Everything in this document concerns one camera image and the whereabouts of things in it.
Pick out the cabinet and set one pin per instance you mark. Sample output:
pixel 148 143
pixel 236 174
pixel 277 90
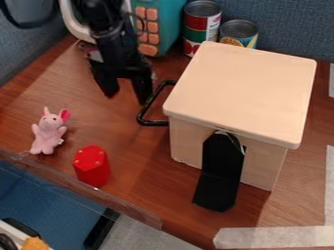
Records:
pixel 248 88

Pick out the blue and yellow can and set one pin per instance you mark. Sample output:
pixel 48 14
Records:
pixel 239 34

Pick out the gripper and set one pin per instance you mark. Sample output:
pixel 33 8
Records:
pixel 117 52

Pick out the white toy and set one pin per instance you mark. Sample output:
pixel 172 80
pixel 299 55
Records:
pixel 72 22

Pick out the pink plush mouse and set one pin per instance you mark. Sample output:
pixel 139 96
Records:
pixel 48 132

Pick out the red and white can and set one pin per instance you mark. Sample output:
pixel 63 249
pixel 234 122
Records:
pixel 201 26

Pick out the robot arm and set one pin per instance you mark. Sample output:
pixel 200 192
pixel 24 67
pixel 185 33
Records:
pixel 102 14

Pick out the red block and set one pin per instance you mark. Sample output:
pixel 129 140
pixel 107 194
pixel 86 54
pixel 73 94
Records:
pixel 92 166

